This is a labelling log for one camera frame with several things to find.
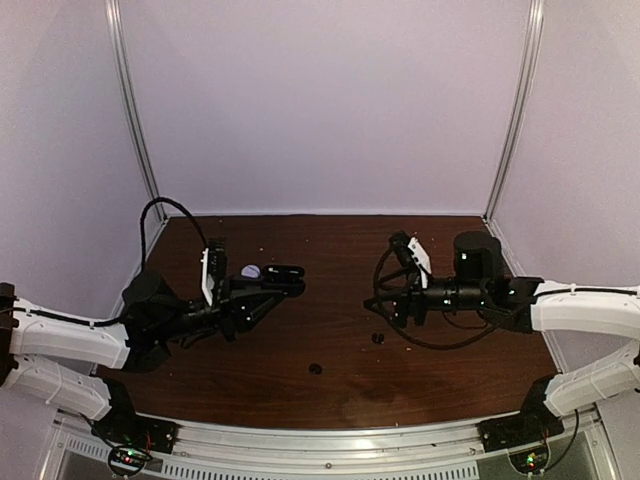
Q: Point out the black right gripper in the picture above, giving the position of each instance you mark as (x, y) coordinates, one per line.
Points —
(411, 291)

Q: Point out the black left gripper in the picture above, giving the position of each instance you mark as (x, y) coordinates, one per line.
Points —
(239, 301)

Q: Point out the lilac earbud charging case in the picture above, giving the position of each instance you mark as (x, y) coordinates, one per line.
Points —
(251, 271)

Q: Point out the black oval charging case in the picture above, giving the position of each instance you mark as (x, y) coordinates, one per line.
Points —
(288, 279)

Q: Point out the black earbud small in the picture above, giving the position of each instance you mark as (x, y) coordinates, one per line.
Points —
(315, 369)

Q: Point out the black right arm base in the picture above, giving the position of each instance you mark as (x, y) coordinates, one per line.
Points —
(533, 423)

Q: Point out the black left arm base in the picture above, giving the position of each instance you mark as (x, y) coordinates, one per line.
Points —
(123, 425)

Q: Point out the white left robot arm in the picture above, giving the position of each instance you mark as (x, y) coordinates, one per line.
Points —
(33, 338)

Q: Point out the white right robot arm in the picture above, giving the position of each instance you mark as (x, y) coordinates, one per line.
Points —
(531, 304)

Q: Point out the left circuit board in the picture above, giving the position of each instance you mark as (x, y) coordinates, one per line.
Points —
(126, 460)

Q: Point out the circuit board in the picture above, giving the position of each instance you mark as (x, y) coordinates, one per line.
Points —
(530, 461)
(126, 460)

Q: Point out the right circuit board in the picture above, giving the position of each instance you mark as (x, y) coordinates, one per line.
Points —
(530, 461)

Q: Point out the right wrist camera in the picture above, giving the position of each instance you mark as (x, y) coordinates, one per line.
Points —
(413, 256)

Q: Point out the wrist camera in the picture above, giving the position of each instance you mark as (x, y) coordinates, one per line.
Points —
(413, 256)
(214, 269)

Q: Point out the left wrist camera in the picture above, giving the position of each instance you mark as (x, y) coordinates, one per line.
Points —
(214, 269)

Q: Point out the right aluminium frame post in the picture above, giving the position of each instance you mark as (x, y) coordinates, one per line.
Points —
(528, 65)

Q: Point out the aluminium frame post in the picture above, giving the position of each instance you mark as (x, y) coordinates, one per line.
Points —
(528, 65)
(131, 111)

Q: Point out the left aluminium frame post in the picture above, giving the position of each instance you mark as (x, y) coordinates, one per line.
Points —
(131, 111)

